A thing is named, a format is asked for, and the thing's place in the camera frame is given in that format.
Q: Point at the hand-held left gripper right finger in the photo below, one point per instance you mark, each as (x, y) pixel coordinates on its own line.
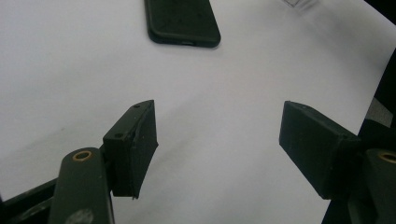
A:
(317, 146)

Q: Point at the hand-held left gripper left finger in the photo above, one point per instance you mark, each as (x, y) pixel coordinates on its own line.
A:
(130, 149)

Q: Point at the black phone case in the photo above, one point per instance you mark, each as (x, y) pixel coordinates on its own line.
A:
(182, 21)

